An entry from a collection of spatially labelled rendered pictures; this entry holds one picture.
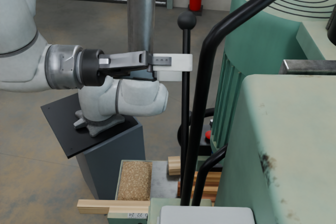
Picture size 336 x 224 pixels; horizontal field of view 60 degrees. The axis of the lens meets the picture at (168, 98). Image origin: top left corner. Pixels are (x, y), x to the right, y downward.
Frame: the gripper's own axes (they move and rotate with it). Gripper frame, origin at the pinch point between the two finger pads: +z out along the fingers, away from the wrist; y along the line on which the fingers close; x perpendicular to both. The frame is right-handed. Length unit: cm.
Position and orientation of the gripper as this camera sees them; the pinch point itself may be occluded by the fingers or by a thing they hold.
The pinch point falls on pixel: (184, 69)
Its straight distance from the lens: 58.4
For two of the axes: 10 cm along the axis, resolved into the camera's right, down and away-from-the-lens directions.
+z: 10.0, 0.2, -0.2
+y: -0.2, -0.7, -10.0
